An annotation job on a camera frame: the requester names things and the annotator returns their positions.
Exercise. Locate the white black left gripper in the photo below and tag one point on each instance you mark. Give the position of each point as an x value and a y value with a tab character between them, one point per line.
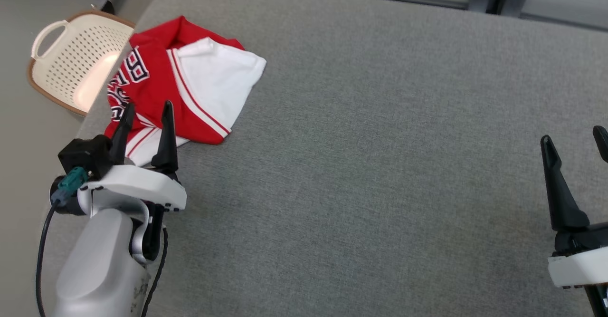
142	184

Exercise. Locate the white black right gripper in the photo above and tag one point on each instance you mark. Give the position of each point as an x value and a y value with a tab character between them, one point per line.
579	267

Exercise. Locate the red white number 23 jersey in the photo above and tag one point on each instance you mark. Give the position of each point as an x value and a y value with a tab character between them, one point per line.
156	70

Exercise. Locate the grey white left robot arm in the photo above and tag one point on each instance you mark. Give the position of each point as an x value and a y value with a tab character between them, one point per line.
99	260

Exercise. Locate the cream perforated laundry basket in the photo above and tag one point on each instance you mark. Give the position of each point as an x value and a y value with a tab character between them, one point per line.
76	60

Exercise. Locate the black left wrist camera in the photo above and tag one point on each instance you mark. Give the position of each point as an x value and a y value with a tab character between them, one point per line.
85	155

